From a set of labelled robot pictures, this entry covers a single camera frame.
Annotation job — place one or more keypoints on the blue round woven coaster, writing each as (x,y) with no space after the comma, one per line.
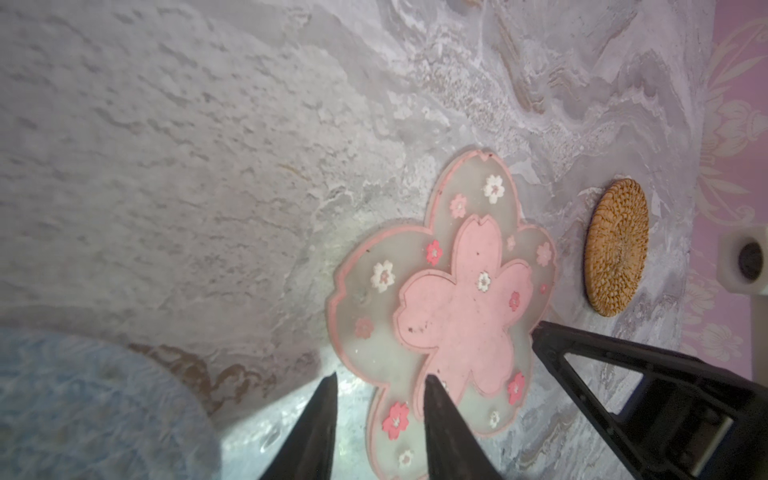
(74,407)

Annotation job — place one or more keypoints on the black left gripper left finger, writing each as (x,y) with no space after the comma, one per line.
(308,451)

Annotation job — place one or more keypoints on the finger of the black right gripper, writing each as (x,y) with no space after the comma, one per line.
(666,415)

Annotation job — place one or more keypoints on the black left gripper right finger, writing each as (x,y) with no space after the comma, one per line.
(452,450)

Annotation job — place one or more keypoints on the woven rattan round coaster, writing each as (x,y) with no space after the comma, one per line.
(616,247)

